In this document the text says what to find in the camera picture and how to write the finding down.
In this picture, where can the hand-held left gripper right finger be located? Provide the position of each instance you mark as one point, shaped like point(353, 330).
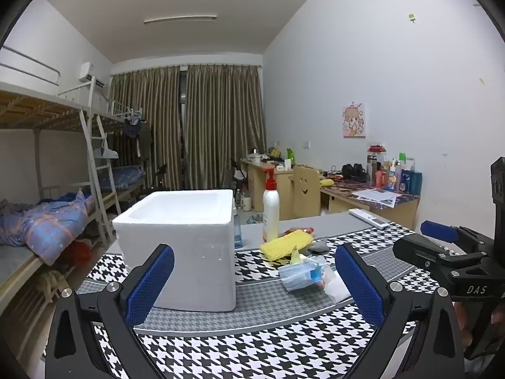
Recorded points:
point(361, 284)

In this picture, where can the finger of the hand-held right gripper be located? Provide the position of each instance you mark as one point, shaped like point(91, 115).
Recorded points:
point(418, 250)
point(438, 229)

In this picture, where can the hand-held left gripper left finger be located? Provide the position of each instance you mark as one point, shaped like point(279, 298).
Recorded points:
point(152, 284)

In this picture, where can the white foam box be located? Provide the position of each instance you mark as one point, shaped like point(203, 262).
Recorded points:
point(189, 252)

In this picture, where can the grey sock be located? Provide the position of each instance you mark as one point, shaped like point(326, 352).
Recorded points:
point(318, 246)

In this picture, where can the yellow foam fruit net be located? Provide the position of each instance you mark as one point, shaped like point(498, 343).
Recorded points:
point(284, 244)

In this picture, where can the person's right hand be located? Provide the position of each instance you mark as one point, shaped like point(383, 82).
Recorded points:
point(461, 323)

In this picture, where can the white remote control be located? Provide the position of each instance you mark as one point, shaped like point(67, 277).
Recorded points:
point(369, 218)

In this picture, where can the blue face mask pack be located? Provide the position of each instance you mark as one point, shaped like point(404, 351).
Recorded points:
point(300, 276)

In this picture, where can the white printed papers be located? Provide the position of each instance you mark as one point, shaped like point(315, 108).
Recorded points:
point(374, 197)

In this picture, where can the row of toiletry bottles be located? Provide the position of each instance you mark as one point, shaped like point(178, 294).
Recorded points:
point(394, 173)

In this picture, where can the red clothes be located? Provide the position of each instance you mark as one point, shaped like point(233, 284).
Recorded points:
point(79, 252)

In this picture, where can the wooden desk with patterned cover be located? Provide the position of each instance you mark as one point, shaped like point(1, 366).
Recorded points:
point(343, 203)

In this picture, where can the red snack packet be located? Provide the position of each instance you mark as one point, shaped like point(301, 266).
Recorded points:
point(294, 229)

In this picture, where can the blue spray bottle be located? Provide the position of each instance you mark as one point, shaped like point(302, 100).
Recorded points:
point(237, 233)

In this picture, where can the beige clothes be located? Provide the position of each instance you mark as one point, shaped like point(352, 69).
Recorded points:
point(51, 284)

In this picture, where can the black headphones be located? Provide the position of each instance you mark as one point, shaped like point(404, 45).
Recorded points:
point(353, 170)

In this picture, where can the wooden smiley chair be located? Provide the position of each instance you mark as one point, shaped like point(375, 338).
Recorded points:
point(305, 193)

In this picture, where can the yellow plush item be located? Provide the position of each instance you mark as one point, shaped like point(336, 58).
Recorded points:
point(327, 182)

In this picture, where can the blue checked bedding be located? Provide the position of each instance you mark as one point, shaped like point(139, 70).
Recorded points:
point(122, 175)

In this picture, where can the white red pump lotion bottle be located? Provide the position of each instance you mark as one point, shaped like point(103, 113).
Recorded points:
point(271, 213)

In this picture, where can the houndstooth table mat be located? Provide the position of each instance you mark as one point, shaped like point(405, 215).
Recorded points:
point(252, 347)

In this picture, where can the blue plaid quilt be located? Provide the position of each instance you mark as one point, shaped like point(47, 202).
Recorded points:
point(47, 221)

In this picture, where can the white hanging cloth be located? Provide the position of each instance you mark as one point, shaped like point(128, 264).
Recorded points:
point(104, 152)

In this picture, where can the grey bed mattress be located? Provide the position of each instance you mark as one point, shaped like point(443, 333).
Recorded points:
point(12, 264)

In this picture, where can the black folding stand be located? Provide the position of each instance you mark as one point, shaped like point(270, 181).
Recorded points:
point(238, 171)

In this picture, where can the plain wooden desk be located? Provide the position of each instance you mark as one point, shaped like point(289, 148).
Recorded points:
point(258, 185)

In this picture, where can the white metal bed ladder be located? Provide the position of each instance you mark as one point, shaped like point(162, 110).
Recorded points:
point(88, 154)

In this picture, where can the green bottle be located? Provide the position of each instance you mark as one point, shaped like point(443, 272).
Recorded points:
point(290, 156)

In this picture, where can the hanging dark clothes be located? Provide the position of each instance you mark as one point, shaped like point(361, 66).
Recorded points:
point(134, 134)

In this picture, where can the yellow black bag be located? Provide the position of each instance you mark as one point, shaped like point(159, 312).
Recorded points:
point(275, 152)

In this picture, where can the brown curtain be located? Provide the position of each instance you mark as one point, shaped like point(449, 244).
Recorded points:
point(150, 126)
point(221, 126)

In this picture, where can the large metal bunk bed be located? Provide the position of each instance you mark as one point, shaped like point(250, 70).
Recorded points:
point(39, 106)

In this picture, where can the white air conditioner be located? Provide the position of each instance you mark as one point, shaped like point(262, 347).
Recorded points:
point(86, 72)

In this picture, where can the ceiling tube light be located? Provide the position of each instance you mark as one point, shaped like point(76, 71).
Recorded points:
point(179, 19)

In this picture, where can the pink cartoon wall poster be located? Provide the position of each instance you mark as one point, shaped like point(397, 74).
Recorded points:
point(354, 120)

